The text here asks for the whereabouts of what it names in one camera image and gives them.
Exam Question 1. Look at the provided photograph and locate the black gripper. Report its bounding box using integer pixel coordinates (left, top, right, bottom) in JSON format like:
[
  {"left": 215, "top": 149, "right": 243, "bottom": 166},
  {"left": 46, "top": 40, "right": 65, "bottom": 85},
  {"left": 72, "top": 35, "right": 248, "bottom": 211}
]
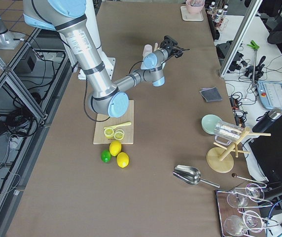
[{"left": 160, "top": 35, "right": 180, "bottom": 58}]

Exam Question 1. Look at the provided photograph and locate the pink plastic cup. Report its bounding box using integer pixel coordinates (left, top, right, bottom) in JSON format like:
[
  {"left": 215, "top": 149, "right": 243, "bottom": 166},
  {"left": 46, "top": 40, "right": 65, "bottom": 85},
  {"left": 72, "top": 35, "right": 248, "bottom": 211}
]
[{"left": 142, "top": 44, "right": 153, "bottom": 59}]

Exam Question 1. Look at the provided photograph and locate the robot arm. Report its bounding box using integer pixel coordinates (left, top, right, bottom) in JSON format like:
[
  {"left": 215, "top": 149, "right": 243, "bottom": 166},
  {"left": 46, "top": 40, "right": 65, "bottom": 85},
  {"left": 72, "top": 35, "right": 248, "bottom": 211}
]
[{"left": 23, "top": 0, "right": 184, "bottom": 118}]

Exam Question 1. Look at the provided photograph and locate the cream plastic tray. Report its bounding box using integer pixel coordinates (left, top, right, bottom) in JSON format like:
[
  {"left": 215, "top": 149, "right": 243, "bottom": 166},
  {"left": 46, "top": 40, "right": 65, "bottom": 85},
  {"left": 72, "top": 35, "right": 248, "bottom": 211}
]
[{"left": 180, "top": 5, "right": 204, "bottom": 22}]

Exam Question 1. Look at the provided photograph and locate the pink bowl of ice cubes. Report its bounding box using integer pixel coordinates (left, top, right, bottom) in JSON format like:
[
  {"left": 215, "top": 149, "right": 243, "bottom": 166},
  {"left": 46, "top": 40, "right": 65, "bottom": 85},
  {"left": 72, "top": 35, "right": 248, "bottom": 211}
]
[{"left": 185, "top": 0, "right": 205, "bottom": 14}]

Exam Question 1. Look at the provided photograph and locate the grey folded cloth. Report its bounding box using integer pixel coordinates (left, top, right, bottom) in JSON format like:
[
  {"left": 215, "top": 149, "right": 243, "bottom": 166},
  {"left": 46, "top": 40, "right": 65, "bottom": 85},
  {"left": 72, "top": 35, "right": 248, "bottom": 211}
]
[{"left": 199, "top": 87, "right": 223, "bottom": 102}]

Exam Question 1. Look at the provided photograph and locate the green bowl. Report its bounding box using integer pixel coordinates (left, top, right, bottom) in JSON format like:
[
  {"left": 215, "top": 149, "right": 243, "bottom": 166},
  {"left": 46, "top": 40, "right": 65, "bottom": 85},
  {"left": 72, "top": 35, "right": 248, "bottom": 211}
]
[{"left": 201, "top": 114, "right": 222, "bottom": 135}]

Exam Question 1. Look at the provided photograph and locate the yellow plastic knife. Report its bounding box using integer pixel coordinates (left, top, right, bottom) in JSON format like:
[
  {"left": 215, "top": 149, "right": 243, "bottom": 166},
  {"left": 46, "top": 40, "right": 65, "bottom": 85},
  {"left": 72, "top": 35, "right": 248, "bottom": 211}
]
[{"left": 104, "top": 121, "right": 132, "bottom": 129}]

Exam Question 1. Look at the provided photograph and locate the bamboo cutting board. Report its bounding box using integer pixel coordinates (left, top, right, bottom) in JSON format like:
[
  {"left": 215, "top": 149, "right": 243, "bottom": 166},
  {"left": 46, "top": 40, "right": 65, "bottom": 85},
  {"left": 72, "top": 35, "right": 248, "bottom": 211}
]
[{"left": 93, "top": 100, "right": 134, "bottom": 145}]

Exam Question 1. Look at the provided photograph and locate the clear glass pitcher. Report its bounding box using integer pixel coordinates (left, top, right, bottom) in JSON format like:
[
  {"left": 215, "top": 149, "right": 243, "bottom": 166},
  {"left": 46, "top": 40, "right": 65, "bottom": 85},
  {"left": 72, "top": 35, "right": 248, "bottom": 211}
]
[{"left": 214, "top": 121, "right": 243, "bottom": 146}]

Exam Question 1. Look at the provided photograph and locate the lemon slice lower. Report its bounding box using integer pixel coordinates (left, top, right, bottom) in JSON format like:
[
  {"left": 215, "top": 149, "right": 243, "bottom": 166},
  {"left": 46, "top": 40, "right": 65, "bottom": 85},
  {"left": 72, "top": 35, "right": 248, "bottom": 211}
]
[{"left": 113, "top": 129, "right": 125, "bottom": 141}]

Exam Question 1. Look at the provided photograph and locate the lemon slice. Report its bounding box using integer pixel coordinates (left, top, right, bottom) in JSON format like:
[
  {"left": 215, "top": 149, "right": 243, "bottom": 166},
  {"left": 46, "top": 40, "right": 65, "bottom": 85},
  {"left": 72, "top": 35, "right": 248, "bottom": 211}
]
[
  {"left": 113, "top": 129, "right": 125, "bottom": 141},
  {"left": 104, "top": 127, "right": 115, "bottom": 139}
]

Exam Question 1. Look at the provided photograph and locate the lemon slice upper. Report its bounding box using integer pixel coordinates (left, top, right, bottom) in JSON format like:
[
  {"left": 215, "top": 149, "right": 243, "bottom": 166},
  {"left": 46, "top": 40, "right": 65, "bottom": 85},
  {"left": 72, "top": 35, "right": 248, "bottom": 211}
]
[{"left": 104, "top": 127, "right": 115, "bottom": 139}]

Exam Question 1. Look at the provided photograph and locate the blue teach pendant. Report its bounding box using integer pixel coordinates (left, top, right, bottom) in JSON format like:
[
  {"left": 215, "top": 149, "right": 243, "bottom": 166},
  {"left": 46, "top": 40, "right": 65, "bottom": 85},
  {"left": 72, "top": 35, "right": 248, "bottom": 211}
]
[{"left": 256, "top": 81, "right": 282, "bottom": 110}]

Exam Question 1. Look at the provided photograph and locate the whole yellow lemon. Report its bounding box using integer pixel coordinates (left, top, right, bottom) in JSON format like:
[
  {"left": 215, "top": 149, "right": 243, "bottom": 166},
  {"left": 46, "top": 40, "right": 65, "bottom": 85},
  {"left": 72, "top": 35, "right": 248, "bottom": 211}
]
[
  {"left": 117, "top": 152, "right": 129, "bottom": 168},
  {"left": 109, "top": 140, "right": 122, "bottom": 157}
]

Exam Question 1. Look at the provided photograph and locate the wooden mug tree stand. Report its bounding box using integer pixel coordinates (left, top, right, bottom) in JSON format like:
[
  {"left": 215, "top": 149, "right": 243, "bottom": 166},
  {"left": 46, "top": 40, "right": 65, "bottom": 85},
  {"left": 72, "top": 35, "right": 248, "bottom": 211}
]
[{"left": 206, "top": 127, "right": 271, "bottom": 173}]

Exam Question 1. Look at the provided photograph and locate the green lime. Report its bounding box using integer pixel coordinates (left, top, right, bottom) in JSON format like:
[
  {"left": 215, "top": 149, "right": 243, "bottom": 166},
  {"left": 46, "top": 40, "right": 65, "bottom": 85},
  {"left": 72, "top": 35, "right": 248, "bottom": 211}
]
[{"left": 101, "top": 150, "right": 112, "bottom": 163}]

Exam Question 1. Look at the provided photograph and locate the metal scoop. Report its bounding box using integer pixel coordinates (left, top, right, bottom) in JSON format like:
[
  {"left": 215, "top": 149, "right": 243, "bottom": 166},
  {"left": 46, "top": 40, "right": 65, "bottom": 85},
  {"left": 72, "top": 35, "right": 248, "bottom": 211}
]
[{"left": 173, "top": 164, "right": 220, "bottom": 188}]

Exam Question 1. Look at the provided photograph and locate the black monitor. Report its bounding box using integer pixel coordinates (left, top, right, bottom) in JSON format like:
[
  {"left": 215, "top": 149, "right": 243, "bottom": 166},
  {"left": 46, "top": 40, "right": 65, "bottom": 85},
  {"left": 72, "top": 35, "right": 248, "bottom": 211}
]
[{"left": 248, "top": 116, "right": 282, "bottom": 182}]

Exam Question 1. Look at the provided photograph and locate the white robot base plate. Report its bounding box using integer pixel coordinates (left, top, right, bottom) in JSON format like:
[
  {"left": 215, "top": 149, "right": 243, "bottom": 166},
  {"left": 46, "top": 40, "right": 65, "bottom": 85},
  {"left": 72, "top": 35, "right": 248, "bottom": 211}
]
[{"left": 78, "top": 57, "right": 116, "bottom": 80}]

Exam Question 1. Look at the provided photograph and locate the green handled reacher grabber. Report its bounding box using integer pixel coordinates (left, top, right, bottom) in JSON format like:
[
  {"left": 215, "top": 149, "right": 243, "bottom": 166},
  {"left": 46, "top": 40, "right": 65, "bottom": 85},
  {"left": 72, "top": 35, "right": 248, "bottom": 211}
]
[{"left": 247, "top": 40, "right": 260, "bottom": 87}]

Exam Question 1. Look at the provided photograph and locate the aluminium frame post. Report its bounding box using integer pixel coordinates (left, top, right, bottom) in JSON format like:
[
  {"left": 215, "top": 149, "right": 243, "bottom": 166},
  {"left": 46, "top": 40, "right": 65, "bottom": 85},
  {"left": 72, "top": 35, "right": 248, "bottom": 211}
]
[{"left": 219, "top": 0, "right": 262, "bottom": 79}]

